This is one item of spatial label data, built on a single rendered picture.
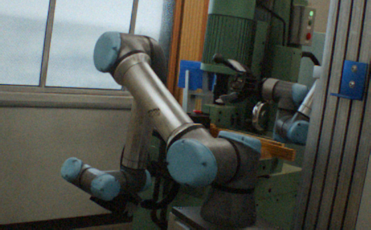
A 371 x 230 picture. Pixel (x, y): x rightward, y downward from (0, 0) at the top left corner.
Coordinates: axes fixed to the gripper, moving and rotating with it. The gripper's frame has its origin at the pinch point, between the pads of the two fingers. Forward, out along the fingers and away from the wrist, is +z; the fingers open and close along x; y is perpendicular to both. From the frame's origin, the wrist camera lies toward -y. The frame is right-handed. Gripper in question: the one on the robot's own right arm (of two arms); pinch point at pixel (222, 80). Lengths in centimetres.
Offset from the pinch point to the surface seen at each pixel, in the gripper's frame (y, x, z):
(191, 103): -81, 3, 76
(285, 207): -54, 39, -10
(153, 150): 3.0, 30.8, 18.7
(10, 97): -18, 29, 148
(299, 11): -35, -40, -1
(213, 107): -13.5, 8.8, 10.4
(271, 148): -19.6, 17.4, -15.5
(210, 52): -5.3, -10.2, 13.2
